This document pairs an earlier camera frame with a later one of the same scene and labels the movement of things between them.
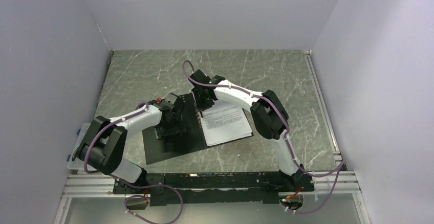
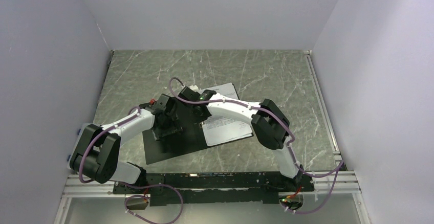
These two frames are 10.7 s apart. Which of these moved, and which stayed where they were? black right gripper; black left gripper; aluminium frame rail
Moved: black right gripper
Stayed: aluminium frame rail; black left gripper
